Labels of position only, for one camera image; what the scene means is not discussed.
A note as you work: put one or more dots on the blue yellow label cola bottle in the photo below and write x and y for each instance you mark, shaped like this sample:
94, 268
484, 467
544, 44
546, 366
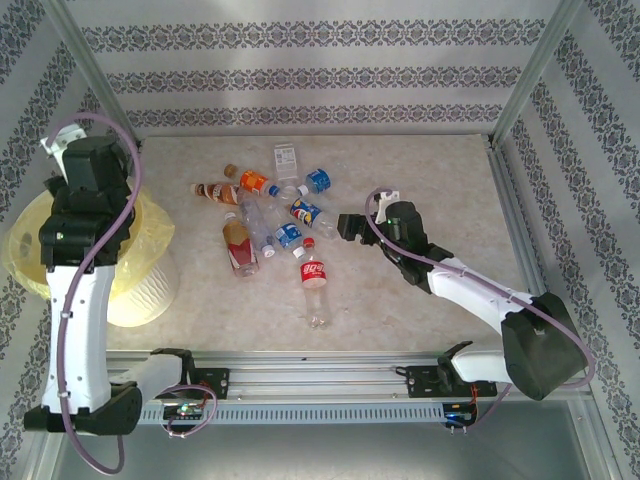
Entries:
306, 211

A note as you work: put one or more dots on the blue label clear plastic bottle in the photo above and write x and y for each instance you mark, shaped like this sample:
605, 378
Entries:
287, 235
317, 180

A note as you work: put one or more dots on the red label cola bottle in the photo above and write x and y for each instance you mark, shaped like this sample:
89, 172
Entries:
314, 272

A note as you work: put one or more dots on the clear ribbed water bottle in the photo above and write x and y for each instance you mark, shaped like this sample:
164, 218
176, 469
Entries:
252, 222

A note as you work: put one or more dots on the orange label soda bottle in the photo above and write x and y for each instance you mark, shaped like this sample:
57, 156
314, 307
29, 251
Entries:
252, 181

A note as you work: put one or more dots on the brown red label bottle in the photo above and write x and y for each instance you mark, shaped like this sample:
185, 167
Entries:
240, 250

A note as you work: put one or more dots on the brown label milk tea bottle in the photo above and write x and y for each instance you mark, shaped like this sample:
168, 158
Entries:
217, 192

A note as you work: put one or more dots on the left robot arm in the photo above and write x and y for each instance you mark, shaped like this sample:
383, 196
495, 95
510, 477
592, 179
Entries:
80, 325

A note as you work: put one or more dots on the white bin with yellow bag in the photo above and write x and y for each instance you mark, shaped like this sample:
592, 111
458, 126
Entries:
150, 235

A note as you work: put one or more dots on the white ribbed bin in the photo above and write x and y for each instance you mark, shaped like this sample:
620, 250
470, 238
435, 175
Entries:
145, 295

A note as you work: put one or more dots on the small controller board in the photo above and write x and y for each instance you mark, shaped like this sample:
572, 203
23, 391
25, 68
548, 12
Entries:
460, 416
182, 411

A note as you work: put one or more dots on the aluminium side rail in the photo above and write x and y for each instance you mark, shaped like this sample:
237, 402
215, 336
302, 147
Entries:
515, 225

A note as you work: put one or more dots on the aluminium frame post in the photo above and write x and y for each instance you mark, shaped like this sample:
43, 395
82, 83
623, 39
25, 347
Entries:
535, 75
97, 75

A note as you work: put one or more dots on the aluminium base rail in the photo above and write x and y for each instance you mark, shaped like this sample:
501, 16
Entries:
320, 380

